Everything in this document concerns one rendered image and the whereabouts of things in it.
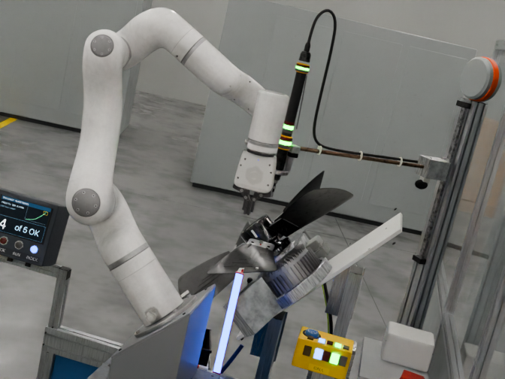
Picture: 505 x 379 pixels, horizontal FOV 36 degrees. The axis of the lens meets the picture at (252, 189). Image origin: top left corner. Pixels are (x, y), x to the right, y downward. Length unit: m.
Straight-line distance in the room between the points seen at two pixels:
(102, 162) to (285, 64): 6.16
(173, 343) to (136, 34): 0.80
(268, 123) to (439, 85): 6.41
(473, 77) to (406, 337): 0.96
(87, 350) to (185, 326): 0.62
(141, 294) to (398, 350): 1.12
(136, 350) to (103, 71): 0.70
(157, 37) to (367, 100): 6.27
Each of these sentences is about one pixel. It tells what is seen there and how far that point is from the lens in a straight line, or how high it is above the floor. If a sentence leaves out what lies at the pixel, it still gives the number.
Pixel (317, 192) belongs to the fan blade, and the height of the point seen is 1.42.
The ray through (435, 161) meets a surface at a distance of 2.86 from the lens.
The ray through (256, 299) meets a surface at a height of 1.02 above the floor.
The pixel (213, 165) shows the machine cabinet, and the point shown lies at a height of 0.28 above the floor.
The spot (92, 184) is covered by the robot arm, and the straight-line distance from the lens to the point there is 1.98.
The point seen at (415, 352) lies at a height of 0.93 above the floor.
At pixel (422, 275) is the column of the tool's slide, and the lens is 3.01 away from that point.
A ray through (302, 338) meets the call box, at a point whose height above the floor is 1.07.
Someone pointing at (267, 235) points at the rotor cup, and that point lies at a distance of 2.68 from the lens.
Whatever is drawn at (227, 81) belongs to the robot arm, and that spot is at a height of 1.75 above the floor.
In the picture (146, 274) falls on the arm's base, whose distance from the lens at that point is 2.03.
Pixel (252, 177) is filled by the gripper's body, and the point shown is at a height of 1.52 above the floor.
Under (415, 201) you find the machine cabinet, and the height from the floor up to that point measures 0.36.
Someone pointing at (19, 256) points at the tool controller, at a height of 1.09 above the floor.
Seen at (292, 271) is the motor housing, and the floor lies 1.12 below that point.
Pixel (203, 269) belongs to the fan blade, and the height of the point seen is 1.03.
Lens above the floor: 1.94
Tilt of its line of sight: 13 degrees down
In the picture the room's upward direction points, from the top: 13 degrees clockwise
